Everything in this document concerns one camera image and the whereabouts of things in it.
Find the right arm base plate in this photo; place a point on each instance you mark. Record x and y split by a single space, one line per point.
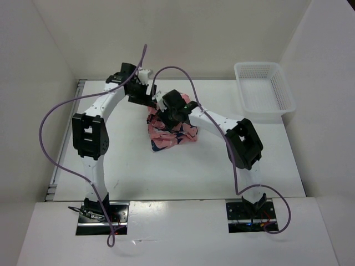
239 221

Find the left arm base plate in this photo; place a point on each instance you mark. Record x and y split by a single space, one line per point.
94 224

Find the white plastic mesh basket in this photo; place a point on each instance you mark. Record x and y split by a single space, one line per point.
264 91

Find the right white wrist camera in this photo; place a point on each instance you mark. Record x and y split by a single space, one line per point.
158 99

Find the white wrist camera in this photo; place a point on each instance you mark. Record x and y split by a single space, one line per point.
158 99
144 75

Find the pink shark print shorts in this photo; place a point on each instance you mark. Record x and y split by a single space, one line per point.
161 138

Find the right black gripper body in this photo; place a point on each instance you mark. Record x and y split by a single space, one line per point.
168 117

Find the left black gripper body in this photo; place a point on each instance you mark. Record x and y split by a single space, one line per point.
137 94

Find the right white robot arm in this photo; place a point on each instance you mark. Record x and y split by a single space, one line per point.
242 142

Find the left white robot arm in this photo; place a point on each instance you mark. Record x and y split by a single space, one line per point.
90 135

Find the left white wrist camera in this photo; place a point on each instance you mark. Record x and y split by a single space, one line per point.
144 75

